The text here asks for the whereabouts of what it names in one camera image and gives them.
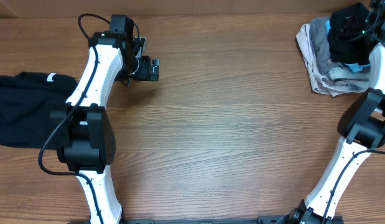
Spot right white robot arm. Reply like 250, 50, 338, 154
278, 37, 385, 224

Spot grey folded shorts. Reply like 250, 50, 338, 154
310, 17, 342, 73

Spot light blue printed t-shirt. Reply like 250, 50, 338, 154
325, 20, 370, 73

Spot black t-shirt with logo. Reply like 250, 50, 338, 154
328, 2, 379, 65

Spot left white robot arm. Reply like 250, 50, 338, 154
38, 14, 160, 223

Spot white patterned folded cloth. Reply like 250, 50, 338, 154
327, 67, 370, 82

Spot beige folded garment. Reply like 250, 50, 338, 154
296, 24, 369, 97

